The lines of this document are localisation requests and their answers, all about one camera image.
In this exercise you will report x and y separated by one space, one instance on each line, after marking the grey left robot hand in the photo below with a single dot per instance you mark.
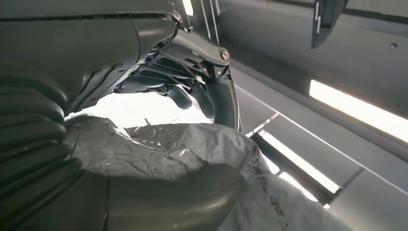
79 47

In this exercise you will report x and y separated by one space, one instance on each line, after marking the bright ceiling light strip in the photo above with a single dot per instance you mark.
299 162
360 110

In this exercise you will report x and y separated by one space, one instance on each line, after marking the grey parcel bag brown stains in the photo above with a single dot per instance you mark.
191 150

